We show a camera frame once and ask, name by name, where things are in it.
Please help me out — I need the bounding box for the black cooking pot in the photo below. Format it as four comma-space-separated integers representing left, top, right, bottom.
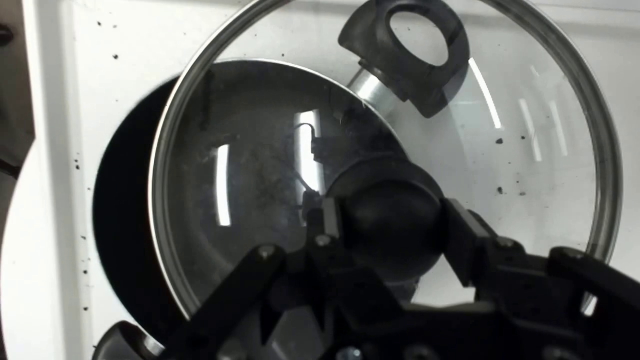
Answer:
89, 0, 471, 360

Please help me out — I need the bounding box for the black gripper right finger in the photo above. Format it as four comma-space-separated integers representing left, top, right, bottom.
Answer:
442, 196, 640, 360

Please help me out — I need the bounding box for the glass lid black knob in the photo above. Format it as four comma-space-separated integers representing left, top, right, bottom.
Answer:
145, 0, 626, 322

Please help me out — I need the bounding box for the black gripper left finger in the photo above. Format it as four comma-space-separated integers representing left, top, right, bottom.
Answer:
155, 194, 401, 360

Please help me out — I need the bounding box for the white plastic tray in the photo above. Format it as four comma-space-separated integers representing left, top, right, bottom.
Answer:
18, 0, 640, 360

